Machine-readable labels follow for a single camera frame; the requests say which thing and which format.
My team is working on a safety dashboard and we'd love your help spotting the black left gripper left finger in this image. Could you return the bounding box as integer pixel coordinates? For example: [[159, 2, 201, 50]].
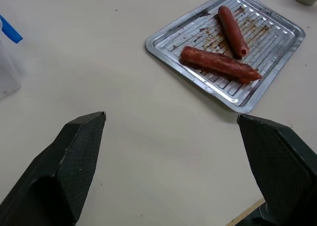
[[0, 111, 107, 226]]

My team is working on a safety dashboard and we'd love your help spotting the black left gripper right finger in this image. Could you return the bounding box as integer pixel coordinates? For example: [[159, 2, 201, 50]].
[[236, 113, 317, 226]]

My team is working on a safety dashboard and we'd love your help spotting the clear plastic container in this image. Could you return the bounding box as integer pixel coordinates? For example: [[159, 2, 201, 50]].
[[0, 14, 25, 101]]

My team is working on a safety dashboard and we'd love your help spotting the rough grilled red sausage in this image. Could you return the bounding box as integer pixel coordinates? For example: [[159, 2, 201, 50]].
[[179, 46, 263, 84]]

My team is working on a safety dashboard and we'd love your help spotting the ribbed metal baking tray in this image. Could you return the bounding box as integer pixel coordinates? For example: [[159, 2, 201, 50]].
[[145, 0, 306, 113]]

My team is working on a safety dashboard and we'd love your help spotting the smooth red sausage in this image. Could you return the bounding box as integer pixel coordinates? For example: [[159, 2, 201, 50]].
[[217, 5, 249, 58]]

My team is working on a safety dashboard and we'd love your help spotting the blue container lid clip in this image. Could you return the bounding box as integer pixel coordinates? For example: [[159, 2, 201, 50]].
[[0, 14, 24, 44]]

